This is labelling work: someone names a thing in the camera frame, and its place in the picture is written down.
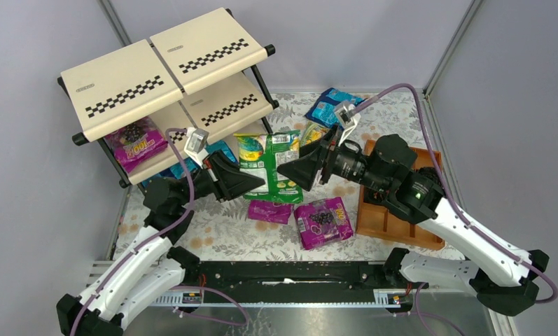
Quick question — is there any green Fox's candy bag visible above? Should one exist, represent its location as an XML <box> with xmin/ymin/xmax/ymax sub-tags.
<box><xmin>234</xmin><ymin>130</ymin><xmax>303</xmax><ymax>204</ymax></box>
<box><xmin>299</xmin><ymin>121</ymin><xmax>330</xmax><ymax>157</ymax></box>

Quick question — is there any purple candy bag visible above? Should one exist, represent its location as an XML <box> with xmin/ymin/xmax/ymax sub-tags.
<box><xmin>247</xmin><ymin>200</ymin><xmax>293</xmax><ymax>225</ymax></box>
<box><xmin>105</xmin><ymin>117</ymin><xmax>168</xmax><ymax>173</ymax></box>
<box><xmin>294</xmin><ymin>197</ymin><xmax>354</xmax><ymax>251</ymax></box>

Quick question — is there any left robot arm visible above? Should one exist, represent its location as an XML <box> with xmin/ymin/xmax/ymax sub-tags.
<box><xmin>56</xmin><ymin>150</ymin><xmax>265</xmax><ymax>335</ymax></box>

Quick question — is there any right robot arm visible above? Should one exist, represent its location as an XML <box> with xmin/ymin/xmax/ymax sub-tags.
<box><xmin>277</xmin><ymin>134</ymin><xmax>549</xmax><ymax>316</ymax></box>

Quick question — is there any blue candy bag shelf left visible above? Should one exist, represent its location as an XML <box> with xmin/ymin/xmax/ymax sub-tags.
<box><xmin>141</xmin><ymin>158</ymin><xmax>199</xmax><ymax>188</ymax></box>

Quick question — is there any blue candy bag shelf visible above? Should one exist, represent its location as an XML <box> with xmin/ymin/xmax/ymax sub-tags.
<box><xmin>206</xmin><ymin>140</ymin><xmax>238</xmax><ymax>163</ymax></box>
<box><xmin>141</xmin><ymin>158</ymin><xmax>199</xmax><ymax>188</ymax></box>

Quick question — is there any blue candy bag shelf right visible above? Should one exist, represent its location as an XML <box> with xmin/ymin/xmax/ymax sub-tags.
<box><xmin>206</xmin><ymin>140</ymin><xmax>238</xmax><ymax>163</ymax></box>

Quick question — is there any blue candy bag on table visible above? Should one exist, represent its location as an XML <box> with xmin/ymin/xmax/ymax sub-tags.
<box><xmin>305</xmin><ymin>87</ymin><xmax>365</xmax><ymax>128</ymax></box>

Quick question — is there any purple candy bag on shelf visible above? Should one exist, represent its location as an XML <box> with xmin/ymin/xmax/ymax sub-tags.
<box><xmin>105</xmin><ymin>117</ymin><xmax>168</xmax><ymax>173</ymax></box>

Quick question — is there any cream three-tier shelf rack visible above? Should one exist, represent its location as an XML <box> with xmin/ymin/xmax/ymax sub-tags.
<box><xmin>57</xmin><ymin>6</ymin><xmax>280</xmax><ymax>192</ymax></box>

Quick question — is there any floral table cloth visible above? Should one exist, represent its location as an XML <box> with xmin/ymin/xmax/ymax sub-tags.
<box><xmin>106</xmin><ymin>89</ymin><xmax>464</xmax><ymax>261</ymax></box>

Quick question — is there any orange compartment tray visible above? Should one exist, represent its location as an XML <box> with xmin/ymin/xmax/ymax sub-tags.
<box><xmin>356</xmin><ymin>134</ymin><xmax>445</xmax><ymax>251</ymax></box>

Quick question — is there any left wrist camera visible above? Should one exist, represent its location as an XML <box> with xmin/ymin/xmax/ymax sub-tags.
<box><xmin>184</xmin><ymin>127</ymin><xmax>209</xmax><ymax>167</ymax></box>

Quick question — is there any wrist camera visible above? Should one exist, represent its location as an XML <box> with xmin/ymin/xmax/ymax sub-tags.
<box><xmin>333</xmin><ymin>101</ymin><xmax>361</xmax><ymax>144</ymax></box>
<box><xmin>184</xmin><ymin>127</ymin><xmax>209</xmax><ymax>167</ymax></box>

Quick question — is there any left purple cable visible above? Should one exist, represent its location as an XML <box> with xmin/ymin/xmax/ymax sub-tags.
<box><xmin>69</xmin><ymin>127</ymin><xmax>197</xmax><ymax>336</ymax></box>

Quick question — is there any purple cable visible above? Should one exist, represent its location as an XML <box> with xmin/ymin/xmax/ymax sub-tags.
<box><xmin>69</xmin><ymin>127</ymin><xmax>197</xmax><ymax>336</ymax></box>
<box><xmin>352</xmin><ymin>83</ymin><xmax>558</xmax><ymax>305</ymax></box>

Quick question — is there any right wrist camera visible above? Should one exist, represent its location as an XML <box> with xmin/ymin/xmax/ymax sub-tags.
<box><xmin>333</xmin><ymin>101</ymin><xmax>361</xmax><ymax>144</ymax></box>

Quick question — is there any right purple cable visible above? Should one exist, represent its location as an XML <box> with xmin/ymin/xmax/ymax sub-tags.
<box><xmin>352</xmin><ymin>83</ymin><xmax>558</xmax><ymax>305</ymax></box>

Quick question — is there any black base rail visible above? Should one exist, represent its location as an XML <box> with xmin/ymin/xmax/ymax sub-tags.
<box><xmin>168</xmin><ymin>258</ymin><xmax>419</xmax><ymax>309</ymax></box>

